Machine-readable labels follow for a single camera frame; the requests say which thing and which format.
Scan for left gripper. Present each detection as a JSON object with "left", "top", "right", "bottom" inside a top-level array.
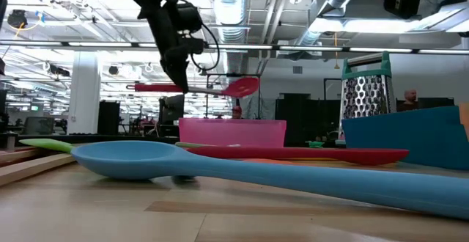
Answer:
[{"left": 137, "top": 0, "right": 204, "bottom": 95}]

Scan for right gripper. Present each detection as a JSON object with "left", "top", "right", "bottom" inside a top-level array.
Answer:
[{"left": 383, "top": 0, "right": 422, "bottom": 20}]

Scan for red slotted spoon metal shaft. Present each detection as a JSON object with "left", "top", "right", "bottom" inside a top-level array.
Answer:
[{"left": 126, "top": 76, "right": 260, "bottom": 99}]

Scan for large blue silicone spoon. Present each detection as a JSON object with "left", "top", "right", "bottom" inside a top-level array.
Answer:
[{"left": 70, "top": 140, "right": 469, "bottom": 221}]

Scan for green silicone spatula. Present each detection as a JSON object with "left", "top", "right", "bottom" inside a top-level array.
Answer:
[{"left": 18, "top": 138, "right": 76, "bottom": 154}]

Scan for black room monitor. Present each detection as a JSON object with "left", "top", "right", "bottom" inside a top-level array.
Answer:
[{"left": 158, "top": 94, "right": 186, "bottom": 125}]

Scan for black cabinet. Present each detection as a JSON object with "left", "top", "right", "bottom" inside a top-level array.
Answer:
[{"left": 97, "top": 100, "right": 121, "bottom": 136}]

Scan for pink translucent plastic bin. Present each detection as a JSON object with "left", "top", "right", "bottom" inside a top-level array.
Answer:
[{"left": 178, "top": 117, "right": 288, "bottom": 149}]

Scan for white building column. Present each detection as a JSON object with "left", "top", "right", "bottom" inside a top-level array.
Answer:
[{"left": 67, "top": 51, "right": 102, "bottom": 136}]

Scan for teal and steel box grater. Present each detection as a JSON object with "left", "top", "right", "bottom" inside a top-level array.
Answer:
[{"left": 339, "top": 50, "right": 397, "bottom": 140}]

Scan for low black partition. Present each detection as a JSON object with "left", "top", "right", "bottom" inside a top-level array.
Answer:
[{"left": 395, "top": 97, "right": 455, "bottom": 113}]

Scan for orange plastic bin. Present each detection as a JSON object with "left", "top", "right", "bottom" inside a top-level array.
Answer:
[{"left": 459, "top": 102, "right": 469, "bottom": 140}]

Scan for black partition screen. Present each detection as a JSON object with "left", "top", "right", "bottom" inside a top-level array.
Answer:
[{"left": 274, "top": 93, "right": 341, "bottom": 147}]

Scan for blue plastic bin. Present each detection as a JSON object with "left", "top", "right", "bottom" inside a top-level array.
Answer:
[{"left": 341, "top": 105, "right": 469, "bottom": 172}]

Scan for office chair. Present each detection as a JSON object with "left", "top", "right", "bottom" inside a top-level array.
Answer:
[{"left": 22, "top": 116, "right": 56, "bottom": 136}]

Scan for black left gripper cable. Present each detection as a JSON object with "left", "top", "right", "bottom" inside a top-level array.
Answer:
[{"left": 189, "top": 21, "right": 221, "bottom": 73}]

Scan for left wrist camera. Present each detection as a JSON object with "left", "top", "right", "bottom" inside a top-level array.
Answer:
[{"left": 174, "top": 2, "right": 205, "bottom": 34}]

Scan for yellow hanging cord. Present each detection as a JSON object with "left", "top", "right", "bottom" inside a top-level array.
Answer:
[{"left": 333, "top": 32, "right": 340, "bottom": 70}]

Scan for black aluminium table frame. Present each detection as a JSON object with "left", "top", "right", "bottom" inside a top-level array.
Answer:
[{"left": 0, "top": 133, "right": 182, "bottom": 144}]

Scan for black ceiling cable reel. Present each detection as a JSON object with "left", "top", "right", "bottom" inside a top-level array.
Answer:
[{"left": 6, "top": 9, "right": 29, "bottom": 29}]

